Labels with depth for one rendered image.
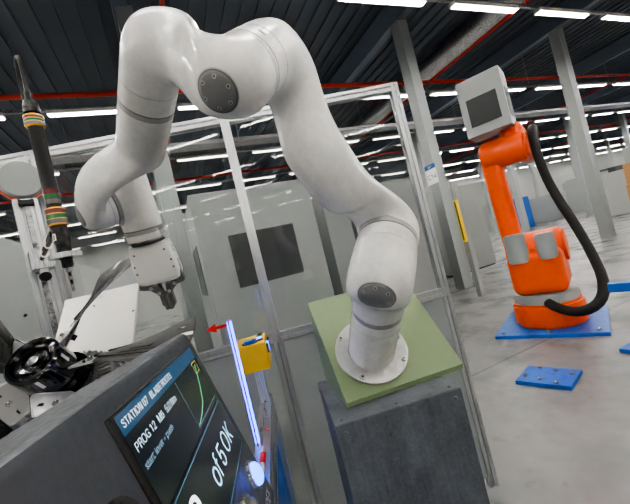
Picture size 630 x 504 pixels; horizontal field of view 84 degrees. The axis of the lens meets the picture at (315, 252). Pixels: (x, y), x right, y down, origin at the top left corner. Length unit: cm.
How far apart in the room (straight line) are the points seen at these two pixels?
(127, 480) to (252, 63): 42
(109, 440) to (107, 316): 122
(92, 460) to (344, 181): 47
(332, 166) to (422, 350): 60
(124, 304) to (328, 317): 75
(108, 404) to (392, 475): 77
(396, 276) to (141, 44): 51
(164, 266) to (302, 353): 97
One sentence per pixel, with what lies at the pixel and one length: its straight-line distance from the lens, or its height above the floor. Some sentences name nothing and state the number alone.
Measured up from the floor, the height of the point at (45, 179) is 164.
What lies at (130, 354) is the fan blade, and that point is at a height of 118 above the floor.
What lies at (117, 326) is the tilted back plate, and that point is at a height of 123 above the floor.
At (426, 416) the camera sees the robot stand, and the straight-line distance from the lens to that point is 90.
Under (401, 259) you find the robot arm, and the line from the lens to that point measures 60.
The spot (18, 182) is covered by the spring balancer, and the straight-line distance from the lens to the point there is 183.
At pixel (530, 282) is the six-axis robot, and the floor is 52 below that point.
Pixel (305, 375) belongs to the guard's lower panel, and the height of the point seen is 77.
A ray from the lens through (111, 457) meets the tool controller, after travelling 21.
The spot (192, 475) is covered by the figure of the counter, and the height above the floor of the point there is 118.
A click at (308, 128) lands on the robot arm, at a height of 149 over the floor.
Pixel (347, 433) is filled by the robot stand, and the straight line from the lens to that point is 86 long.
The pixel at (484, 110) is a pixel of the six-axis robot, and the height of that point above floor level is 238.
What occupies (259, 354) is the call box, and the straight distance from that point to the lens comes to 119.
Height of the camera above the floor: 130
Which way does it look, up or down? 1 degrees up
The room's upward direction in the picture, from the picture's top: 14 degrees counter-clockwise
